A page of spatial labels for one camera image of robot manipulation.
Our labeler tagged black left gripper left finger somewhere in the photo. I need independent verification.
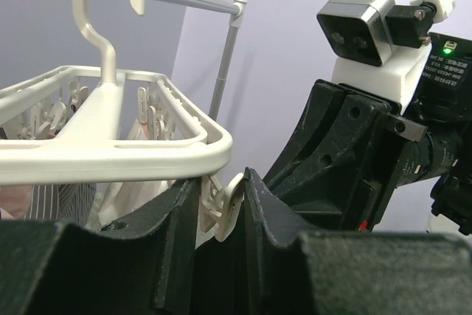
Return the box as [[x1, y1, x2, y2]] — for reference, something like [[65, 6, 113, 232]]
[[1, 179, 200, 314]]

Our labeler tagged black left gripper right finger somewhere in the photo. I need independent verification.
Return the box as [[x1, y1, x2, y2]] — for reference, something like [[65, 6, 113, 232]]
[[243, 168, 471, 314]]

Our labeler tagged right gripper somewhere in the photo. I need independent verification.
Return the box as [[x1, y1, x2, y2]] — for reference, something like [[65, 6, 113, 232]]
[[263, 80, 431, 232]]

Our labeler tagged white clip hanger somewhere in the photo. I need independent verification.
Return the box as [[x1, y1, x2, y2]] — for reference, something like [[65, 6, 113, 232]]
[[1, 0, 247, 241]]

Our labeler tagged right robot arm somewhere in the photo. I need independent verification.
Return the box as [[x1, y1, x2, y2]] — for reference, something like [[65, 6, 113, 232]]
[[264, 32, 471, 234]]

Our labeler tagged white underwear pink trim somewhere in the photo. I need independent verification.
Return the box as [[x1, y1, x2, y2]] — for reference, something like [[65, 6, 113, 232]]
[[86, 105, 175, 231]]

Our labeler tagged grey striped underwear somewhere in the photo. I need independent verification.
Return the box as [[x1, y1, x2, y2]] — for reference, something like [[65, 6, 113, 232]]
[[24, 183, 97, 226]]

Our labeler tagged pink underwear black trim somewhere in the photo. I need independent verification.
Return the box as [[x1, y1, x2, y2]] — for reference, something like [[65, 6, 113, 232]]
[[1, 185, 33, 220]]

